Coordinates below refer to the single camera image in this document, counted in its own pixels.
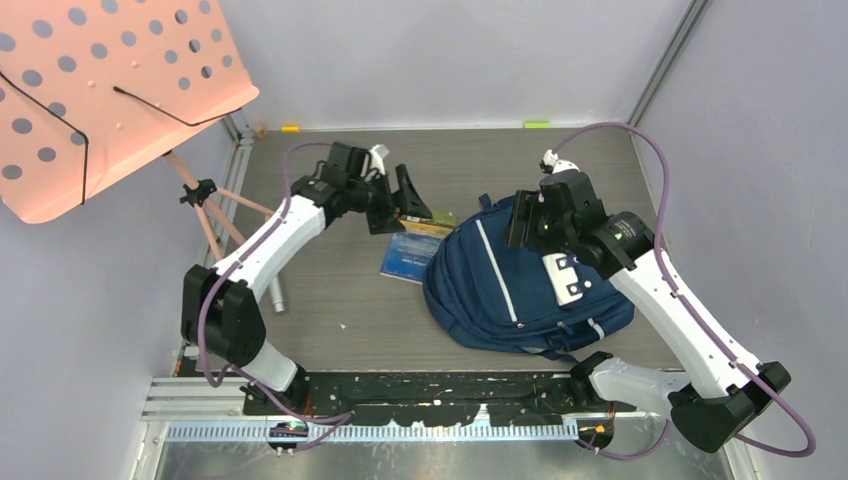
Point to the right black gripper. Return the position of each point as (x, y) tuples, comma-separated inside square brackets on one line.
[(526, 205)]

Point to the black mounting base plate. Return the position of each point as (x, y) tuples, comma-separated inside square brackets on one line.
[(432, 399)]

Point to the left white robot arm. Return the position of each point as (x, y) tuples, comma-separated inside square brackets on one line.
[(219, 311)]

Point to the aluminium frame rail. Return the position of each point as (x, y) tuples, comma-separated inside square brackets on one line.
[(197, 412)]

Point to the green tape marker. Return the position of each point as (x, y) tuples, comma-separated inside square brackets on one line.
[(536, 125)]

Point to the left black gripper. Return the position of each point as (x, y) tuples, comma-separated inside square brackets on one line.
[(404, 200)]

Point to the pink perforated music stand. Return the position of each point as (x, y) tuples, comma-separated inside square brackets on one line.
[(92, 91)]

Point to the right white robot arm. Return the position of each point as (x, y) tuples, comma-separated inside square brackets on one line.
[(722, 387)]

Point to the blue Animal Farm book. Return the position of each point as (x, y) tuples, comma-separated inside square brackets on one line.
[(409, 252)]

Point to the navy blue student backpack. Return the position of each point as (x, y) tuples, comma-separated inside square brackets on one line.
[(488, 296)]

